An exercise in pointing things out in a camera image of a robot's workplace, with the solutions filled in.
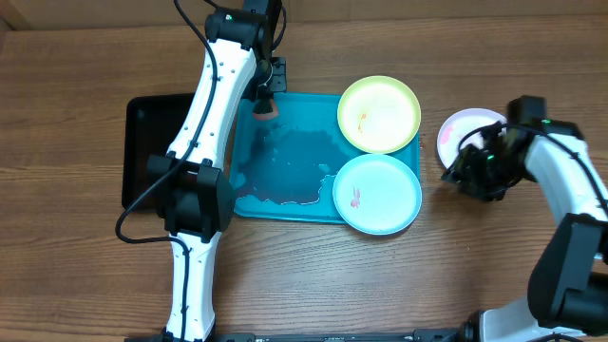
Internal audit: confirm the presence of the orange green scrub sponge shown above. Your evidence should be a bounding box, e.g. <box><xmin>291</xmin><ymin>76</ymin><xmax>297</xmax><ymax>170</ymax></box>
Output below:
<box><xmin>253</xmin><ymin>98</ymin><xmax>279</xmax><ymax>121</ymax></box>

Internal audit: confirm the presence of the white plate with red stain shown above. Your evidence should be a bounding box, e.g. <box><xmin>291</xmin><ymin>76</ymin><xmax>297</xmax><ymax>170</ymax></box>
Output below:
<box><xmin>436</xmin><ymin>108</ymin><xmax>506</xmax><ymax>168</ymax></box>

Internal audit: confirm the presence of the light blue plate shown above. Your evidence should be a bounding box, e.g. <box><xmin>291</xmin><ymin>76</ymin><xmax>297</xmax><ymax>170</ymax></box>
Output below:
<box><xmin>332</xmin><ymin>154</ymin><xmax>423</xmax><ymax>236</ymax></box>

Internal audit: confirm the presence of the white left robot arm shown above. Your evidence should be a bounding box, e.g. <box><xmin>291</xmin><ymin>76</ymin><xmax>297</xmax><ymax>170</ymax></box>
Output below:
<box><xmin>146</xmin><ymin>0</ymin><xmax>286</xmax><ymax>341</ymax></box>

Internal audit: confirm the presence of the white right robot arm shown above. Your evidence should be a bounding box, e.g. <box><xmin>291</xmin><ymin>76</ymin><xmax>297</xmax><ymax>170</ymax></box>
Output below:
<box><xmin>442</xmin><ymin>96</ymin><xmax>607</xmax><ymax>341</ymax></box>

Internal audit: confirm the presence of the teal plastic tray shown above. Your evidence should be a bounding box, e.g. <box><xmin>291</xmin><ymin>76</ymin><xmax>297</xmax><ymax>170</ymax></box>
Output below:
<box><xmin>229</xmin><ymin>91</ymin><xmax>423</xmax><ymax>225</ymax></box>

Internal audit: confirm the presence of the black plastic tray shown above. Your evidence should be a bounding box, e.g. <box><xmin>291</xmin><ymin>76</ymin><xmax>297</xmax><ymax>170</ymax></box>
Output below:
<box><xmin>122</xmin><ymin>93</ymin><xmax>194</xmax><ymax>209</ymax></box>

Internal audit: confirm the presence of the yellow plate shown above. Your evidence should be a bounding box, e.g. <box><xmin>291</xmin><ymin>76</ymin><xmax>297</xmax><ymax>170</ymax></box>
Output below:
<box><xmin>337</xmin><ymin>75</ymin><xmax>422</xmax><ymax>154</ymax></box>

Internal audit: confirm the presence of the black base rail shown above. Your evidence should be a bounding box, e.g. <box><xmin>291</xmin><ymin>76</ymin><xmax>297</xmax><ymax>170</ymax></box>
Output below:
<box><xmin>125</xmin><ymin>328</ymin><xmax>471</xmax><ymax>342</ymax></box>

